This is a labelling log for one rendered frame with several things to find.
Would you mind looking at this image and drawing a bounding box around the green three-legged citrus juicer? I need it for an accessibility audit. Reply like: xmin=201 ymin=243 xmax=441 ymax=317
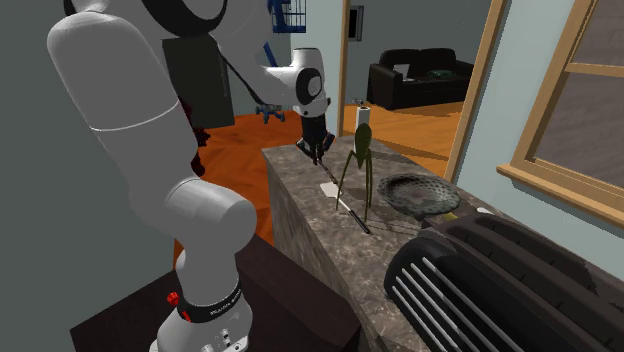
xmin=335 ymin=122 xmax=376 ymax=223

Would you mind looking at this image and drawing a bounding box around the white paper towel roll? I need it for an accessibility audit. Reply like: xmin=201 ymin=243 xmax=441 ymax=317
xmin=353 ymin=99 xmax=373 ymax=139

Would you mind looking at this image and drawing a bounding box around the black and white spatula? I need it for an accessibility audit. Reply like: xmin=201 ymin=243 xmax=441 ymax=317
xmin=315 ymin=159 xmax=372 ymax=235

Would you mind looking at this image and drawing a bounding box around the black sofa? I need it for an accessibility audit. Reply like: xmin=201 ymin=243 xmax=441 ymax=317
xmin=366 ymin=47 xmax=476 ymax=112

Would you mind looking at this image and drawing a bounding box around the blue wheeled rack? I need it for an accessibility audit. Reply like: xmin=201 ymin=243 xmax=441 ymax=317
xmin=255 ymin=0 xmax=308 ymax=125

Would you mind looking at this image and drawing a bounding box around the grey mesh colander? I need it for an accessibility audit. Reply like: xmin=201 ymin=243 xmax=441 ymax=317
xmin=376 ymin=172 xmax=462 ymax=221

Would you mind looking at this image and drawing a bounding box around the dark robot stand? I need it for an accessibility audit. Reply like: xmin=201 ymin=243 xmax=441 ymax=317
xmin=69 ymin=233 xmax=362 ymax=352

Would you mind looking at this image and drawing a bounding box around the wooden framed window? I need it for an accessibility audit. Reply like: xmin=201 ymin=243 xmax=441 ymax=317
xmin=496 ymin=0 xmax=624 ymax=230

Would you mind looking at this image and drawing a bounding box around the black toaster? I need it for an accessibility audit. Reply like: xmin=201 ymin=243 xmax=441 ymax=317
xmin=383 ymin=211 xmax=624 ymax=352

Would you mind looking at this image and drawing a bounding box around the wooden door frame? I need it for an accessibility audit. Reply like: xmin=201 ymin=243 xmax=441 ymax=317
xmin=335 ymin=0 xmax=511 ymax=184

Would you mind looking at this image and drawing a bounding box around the grey wall picture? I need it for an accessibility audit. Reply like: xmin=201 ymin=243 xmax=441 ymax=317
xmin=347 ymin=4 xmax=365 ymax=43

